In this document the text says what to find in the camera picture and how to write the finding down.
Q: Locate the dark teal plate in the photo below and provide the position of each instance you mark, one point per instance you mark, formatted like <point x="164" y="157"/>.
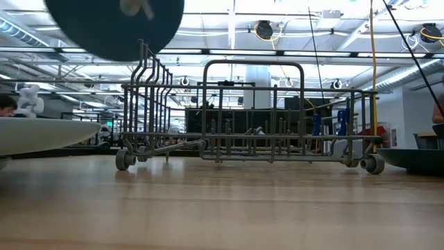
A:
<point x="104" y="31"/>

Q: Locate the pale grey-green plate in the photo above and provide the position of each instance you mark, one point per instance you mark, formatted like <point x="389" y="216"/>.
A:
<point x="41" y="135"/>

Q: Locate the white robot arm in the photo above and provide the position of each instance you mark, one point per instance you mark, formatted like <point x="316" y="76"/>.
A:
<point x="29" y="100"/>

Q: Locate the black workbench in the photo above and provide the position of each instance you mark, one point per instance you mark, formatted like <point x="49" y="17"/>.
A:
<point x="194" y="121"/>

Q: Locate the white pillar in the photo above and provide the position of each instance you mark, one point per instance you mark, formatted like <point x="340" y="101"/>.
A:
<point x="258" y="74"/>

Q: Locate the red box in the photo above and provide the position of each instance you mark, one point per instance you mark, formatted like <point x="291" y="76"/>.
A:
<point x="381" y="132"/>

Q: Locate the dark blue shallow plate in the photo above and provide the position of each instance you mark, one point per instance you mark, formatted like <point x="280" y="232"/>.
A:
<point x="416" y="159"/>

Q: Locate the small wooden desk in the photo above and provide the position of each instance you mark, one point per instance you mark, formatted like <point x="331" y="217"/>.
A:
<point x="425" y="139"/>

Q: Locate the person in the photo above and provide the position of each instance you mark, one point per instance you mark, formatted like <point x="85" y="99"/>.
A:
<point x="6" y="104"/>
<point x="438" y="114"/>

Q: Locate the dark blue bowl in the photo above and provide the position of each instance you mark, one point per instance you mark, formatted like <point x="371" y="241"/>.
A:
<point x="440" y="130"/>

